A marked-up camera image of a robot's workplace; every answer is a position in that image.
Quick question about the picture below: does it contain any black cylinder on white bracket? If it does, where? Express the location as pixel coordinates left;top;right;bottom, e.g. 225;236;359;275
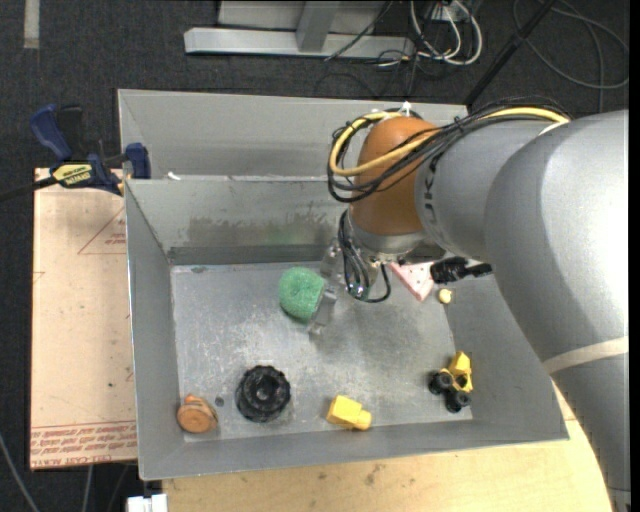
428;255;494;285

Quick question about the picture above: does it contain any yellow toy truck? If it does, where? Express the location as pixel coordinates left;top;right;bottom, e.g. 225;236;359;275
427;350;474;414

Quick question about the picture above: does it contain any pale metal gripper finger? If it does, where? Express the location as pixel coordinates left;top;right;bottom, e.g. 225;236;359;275
319;239;344;280
308;285;340;337

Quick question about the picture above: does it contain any pink wedge block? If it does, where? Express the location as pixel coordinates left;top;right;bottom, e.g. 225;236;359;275
388;261;435;302

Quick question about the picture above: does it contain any grey metal bin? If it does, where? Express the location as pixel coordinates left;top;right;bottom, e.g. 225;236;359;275
117;88;570;482

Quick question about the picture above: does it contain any green scrub sponge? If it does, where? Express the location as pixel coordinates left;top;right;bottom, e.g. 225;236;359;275
277;266;326;322

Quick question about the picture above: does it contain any orange-brown wooden disc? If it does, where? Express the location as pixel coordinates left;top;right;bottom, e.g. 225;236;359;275
175;393;220;435

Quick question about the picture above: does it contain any brown cardboard board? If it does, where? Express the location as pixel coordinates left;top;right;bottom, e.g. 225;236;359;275
29;167;139;471

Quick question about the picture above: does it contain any yellow plastic block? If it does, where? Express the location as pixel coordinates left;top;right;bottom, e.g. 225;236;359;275
325;394;374;432

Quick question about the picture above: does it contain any black ribbed round knob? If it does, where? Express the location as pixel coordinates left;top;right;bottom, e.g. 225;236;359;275
234;364;293;424

